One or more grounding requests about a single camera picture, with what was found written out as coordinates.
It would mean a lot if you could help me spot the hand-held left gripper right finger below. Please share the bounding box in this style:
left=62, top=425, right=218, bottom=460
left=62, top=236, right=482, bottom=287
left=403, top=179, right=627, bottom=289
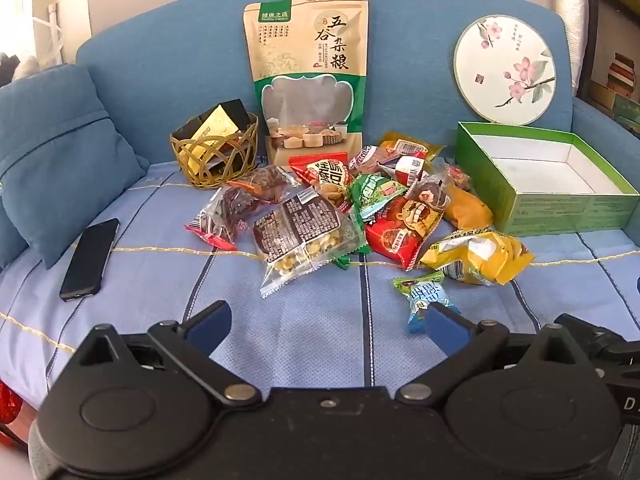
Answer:
left=394, top=303, right=597, bottom=407

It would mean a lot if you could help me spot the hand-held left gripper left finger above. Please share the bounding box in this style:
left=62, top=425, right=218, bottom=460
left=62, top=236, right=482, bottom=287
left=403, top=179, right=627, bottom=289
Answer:
left=70, top=300, right=265, bottom=407

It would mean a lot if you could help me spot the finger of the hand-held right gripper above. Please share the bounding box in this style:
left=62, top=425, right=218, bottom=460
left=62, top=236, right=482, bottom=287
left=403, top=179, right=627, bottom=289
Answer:
left=554, top=312, right=640, bottom=362

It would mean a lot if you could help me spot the small green and blue packet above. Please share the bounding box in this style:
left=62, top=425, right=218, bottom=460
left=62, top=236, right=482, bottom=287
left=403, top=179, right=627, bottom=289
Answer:
left=392, top=270, right=460, bottom=336

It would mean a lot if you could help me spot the yellow snack packet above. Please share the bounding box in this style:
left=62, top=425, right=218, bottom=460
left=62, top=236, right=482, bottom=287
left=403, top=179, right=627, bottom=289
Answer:
left=419, top=229, right=535, bottom=287

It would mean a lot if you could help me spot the red cartoon face packet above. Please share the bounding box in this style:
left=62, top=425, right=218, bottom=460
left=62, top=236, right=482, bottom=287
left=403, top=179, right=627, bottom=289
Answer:
left=364, top=195, right=447, bottom=272

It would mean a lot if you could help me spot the orange-yellow snack packet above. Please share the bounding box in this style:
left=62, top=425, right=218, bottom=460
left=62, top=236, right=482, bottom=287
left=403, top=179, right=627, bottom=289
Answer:
left=442, top=180, right=495, bottom=232

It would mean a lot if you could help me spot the green cardboard box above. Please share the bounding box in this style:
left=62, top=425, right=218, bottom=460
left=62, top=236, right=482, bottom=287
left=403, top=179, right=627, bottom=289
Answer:
left=454, top=121, right=640, bottom=237

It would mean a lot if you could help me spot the green snack packet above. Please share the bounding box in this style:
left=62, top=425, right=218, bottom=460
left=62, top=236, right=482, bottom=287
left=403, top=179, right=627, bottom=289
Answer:
left=347, top=172, right=408, bottom=223

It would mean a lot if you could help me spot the red-edged clear date packet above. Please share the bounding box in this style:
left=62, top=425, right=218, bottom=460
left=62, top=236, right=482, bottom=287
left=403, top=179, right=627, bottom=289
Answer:
left=184, top=186, right=257, bottom=252

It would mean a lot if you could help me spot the clear bear face packet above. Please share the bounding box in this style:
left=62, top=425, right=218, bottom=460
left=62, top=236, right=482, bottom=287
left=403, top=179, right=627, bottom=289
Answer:
left=407, top=162, right=473, bottom=211

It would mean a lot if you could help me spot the black smartphone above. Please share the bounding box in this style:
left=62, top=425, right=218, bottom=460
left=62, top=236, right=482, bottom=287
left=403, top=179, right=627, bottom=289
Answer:
left=59, top=218, right=121, bottom=302

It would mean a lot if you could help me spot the clear packet of yellow beans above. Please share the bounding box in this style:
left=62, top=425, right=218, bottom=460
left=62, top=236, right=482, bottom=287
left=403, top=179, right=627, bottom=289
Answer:
left=252, top=186, right=370, bottom=300

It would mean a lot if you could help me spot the woven bamboo basket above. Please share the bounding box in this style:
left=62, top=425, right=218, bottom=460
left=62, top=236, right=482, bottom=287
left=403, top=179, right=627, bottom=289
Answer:
left=170, top=112, right=261, bottom=191

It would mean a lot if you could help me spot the clear packet of brown meat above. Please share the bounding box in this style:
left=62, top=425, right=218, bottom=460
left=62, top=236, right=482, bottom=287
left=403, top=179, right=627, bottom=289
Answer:
left=227, top=164, right=303, bottom=206

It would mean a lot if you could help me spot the red sausage packet white label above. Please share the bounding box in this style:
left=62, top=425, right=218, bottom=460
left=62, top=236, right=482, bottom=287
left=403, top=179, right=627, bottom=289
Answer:
left=390, top=154, right=436, bottom=186

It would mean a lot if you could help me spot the black and gold packet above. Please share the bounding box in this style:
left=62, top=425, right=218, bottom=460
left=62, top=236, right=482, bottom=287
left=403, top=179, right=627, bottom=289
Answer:
left=179, top=134, right=225, bottom=167

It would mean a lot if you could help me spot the pink striped sausage packet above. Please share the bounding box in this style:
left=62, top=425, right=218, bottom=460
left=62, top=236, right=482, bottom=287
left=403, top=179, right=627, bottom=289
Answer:
left=348, top=145, right=401, bottom=173

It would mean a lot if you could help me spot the red peanut packet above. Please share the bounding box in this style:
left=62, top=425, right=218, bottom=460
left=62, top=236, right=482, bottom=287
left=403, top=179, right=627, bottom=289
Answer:
left=288, top=155, right=361, bottom=213

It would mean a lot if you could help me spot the orange clear snack packet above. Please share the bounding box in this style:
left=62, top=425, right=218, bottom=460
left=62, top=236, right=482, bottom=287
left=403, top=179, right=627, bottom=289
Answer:
left=378, top=131, right=447, bottom=161

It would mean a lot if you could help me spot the gold foil packet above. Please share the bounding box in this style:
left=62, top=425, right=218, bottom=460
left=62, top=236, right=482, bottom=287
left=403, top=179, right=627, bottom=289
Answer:
left=192, top=106, right=240, bottom=142

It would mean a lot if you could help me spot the red shiny object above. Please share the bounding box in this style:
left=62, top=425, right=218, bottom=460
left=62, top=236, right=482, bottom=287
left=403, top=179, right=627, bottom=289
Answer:
left=0, top=382, right=22, bottom=426

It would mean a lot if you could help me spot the blue pillow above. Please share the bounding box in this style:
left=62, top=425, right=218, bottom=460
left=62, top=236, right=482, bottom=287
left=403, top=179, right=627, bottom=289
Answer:
left=0, top=64, right=151, bottom=270

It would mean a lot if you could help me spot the stack of boxes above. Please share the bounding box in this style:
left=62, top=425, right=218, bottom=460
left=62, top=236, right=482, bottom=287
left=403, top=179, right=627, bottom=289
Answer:
left=606, top=52, right=637, bottom=97

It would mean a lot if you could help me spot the round floral fan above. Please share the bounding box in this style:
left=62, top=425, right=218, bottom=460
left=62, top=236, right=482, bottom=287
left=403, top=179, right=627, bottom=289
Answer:
left=453, top=16, right=558, bottom=126

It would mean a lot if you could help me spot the large beige green grain pouch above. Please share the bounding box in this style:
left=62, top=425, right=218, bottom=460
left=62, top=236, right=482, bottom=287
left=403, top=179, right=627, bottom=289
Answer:
left=243, top=0, right=371, bottom=166

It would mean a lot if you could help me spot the dark storage shelf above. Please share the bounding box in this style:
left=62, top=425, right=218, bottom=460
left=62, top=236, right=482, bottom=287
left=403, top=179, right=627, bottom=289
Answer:
left=575, top=0, right=640, bottom=136

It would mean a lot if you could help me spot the grey cloth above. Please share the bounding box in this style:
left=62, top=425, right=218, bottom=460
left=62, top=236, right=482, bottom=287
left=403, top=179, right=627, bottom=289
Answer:
left=0, top=52, right=41, bottom=86

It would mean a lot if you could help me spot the white metal rack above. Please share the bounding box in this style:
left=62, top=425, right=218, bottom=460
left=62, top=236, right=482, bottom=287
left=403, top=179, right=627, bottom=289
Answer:
left=47, top=4, right=65, bottom=66

